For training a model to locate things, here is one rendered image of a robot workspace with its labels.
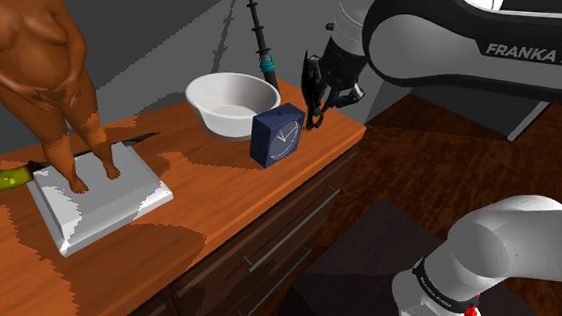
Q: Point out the brown human figure, white base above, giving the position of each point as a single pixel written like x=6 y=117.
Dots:
x=37 y=64

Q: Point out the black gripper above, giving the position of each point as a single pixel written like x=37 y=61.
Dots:
x=341 y=63

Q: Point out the black rod with teal band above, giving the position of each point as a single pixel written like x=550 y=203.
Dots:
x=264 y=39

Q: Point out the wooden chest of drawers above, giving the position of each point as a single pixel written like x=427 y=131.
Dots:
x=220 y=193

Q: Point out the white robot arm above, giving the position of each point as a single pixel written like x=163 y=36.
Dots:
x=463 y=51

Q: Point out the dark blue square clock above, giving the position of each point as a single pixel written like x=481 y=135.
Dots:
x=275 y=137

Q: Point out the white bowl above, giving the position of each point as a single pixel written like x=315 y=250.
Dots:
x=230 y=100

